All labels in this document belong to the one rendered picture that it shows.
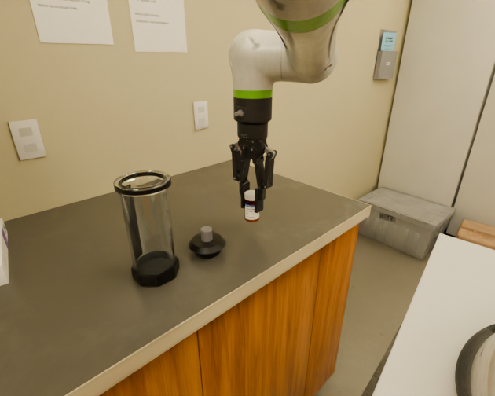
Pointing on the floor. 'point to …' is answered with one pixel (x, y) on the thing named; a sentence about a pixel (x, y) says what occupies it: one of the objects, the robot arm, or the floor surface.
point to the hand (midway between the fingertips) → (251, 197)
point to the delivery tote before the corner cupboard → (405, 221)
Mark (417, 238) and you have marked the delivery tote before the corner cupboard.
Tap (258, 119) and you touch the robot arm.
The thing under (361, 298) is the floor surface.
